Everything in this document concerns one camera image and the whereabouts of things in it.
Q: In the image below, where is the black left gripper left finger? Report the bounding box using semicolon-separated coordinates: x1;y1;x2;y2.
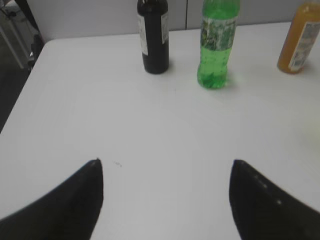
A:
0;158;104;240

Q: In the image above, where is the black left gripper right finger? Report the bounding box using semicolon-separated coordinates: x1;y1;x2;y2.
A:
229;159;320;240

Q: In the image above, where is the green sprite bottle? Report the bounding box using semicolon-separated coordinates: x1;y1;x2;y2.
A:
197;0;241;89

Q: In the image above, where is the orange juice bottle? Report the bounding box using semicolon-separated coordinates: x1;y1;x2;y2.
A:
277;0;320;74

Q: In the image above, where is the dark wine bottle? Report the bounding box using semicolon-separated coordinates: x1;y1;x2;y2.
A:
136;0;169;74

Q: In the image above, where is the grey metal frame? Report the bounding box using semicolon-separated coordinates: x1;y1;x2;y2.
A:
0;0;45;71

